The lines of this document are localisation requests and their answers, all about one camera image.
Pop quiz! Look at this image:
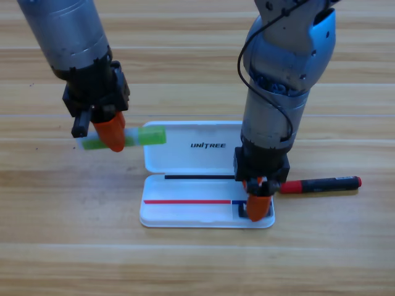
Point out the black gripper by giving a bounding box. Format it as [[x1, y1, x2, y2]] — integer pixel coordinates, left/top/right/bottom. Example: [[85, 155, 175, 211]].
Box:
[[233, 147, 291, 223], [61, 60, 130, 153]]

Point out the green glue stick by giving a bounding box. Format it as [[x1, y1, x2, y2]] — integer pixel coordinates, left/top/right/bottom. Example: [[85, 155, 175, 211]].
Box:
[[75, 125, 168, 152]]

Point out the red and black marker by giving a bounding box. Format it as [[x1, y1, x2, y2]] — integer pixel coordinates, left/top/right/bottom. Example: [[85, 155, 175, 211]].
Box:
[[279, 176, 362, 194]]

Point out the white Unitree pencil case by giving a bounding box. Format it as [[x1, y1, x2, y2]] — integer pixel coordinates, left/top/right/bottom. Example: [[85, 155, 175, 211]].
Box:
[[139, 120, 276, 229]]

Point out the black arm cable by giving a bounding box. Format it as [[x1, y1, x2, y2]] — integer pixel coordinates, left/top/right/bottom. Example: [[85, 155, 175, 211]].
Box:
[[237, 0, 311, 143]]

